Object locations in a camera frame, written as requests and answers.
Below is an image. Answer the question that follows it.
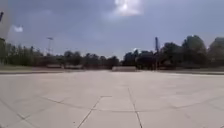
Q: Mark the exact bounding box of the dark tall pole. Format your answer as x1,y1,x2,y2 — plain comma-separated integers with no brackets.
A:
154,36,160,70

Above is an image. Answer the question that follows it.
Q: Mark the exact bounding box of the tall light pole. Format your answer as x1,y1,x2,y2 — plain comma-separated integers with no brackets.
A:
46,36,54,56

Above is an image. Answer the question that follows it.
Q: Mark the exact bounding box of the row of trees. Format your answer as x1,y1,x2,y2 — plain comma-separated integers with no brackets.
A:
0,34,224,70

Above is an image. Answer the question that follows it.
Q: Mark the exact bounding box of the low pale wall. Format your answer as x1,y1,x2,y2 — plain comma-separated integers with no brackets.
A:
111,65,138,72

